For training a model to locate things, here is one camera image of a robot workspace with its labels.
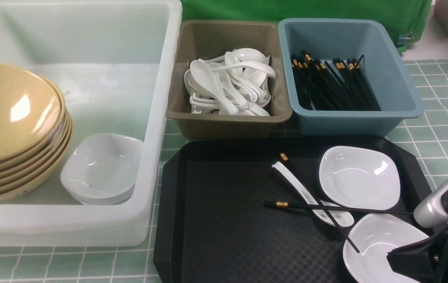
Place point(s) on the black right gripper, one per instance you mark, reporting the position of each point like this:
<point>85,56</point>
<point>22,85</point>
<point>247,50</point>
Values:
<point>426,260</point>

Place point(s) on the white square dish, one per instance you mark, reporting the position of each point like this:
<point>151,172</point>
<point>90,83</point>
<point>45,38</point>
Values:
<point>375,235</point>
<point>355,177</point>

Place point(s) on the white ceramic soup spoon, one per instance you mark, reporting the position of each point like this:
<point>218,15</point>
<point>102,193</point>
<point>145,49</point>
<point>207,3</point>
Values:
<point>344,219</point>

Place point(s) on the black chopstick gold band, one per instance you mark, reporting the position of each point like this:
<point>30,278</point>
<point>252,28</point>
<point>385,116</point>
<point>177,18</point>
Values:
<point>280,204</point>

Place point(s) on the pile of black chopsticks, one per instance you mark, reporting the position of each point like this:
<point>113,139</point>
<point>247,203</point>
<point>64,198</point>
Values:
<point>340,85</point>

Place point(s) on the blue plastic bin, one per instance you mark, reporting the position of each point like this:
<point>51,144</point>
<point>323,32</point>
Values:
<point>330,38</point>

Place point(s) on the black serving tray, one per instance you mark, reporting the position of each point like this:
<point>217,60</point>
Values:
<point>213,227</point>

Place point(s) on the pile of white spoons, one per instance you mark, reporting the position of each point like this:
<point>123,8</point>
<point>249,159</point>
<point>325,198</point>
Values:
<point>235,83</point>

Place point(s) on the olive brown plastic bin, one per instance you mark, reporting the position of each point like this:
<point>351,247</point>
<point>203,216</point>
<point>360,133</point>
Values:
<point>207,39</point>

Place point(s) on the stack of white dishes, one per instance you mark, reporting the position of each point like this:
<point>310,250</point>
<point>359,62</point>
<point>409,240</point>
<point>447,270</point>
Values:
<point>103,169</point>

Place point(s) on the large translucent white tub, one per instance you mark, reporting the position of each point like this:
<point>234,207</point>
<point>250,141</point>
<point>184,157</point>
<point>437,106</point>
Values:
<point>113,61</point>

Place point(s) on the stack of yellow bowls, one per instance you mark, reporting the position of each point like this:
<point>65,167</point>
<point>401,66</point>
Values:
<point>36,130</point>

